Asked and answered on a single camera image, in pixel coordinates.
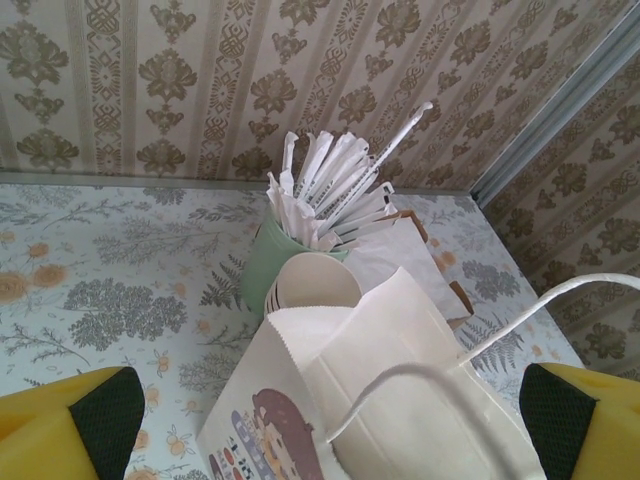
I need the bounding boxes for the light green straw holder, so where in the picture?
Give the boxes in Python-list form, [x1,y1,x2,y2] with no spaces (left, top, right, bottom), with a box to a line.
[241,212,351,319]

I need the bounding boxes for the floral table cover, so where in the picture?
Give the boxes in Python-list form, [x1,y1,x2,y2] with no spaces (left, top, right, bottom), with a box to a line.
[0,182,591,480]

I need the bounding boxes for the flat white paper bags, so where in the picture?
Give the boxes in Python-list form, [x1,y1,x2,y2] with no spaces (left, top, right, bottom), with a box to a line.
[344,219,459,331]

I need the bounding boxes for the white cartoon print paper bag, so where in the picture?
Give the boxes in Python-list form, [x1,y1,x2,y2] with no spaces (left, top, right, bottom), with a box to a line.
[194,264,640,480]

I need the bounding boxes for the aluminium frame post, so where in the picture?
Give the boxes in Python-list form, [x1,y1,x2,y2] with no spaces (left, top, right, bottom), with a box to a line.
[469,9,640,209]

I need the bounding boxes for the white wrapped straw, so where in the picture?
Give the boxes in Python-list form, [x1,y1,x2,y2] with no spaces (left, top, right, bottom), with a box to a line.
[266,172,311,246]
[282,132,302,201]
[327,134,371,226]
[303,131,335,216]

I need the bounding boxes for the stack of green paper cups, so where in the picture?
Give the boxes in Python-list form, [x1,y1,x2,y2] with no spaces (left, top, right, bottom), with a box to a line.
[264,252,365,326]

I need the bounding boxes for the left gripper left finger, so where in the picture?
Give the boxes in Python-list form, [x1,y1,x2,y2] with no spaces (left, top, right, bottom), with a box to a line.
[0,366,147,480]

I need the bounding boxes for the brown cardboard napkin box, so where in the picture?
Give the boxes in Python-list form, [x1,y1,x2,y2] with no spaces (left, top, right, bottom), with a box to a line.
[389,208,475,332]

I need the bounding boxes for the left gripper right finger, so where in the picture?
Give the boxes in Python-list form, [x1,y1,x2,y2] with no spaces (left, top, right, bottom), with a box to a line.
[519,362,640,480]

